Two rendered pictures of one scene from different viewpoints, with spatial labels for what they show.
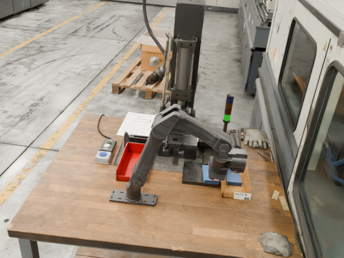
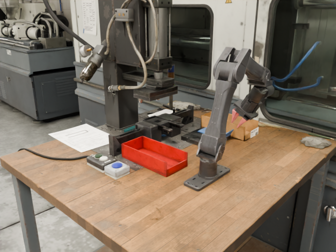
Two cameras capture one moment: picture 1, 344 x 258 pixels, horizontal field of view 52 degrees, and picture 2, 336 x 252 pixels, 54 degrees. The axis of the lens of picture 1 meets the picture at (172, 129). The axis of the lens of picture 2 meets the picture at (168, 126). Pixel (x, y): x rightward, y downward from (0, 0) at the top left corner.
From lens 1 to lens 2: 128 cm
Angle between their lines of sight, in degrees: 46
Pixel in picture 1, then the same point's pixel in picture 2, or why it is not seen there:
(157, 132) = (239, 74)
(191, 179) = not seen: hidden behind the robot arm
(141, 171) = (223, 132)
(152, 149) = (229, 101)
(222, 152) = (267, 82)
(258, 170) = not seen: hidden behind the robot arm
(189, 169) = (196, 137)
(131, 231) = (259, 193)
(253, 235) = (301, 146)
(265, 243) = (315, 144)
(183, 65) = (163, 27)
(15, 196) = not seen: outside the picture
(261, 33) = (34, 56)
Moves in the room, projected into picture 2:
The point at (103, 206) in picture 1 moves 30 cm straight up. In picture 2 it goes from (203, 197) to (207, 108)
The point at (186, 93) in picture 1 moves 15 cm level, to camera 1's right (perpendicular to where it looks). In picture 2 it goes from (168, 60) to (189, 56)
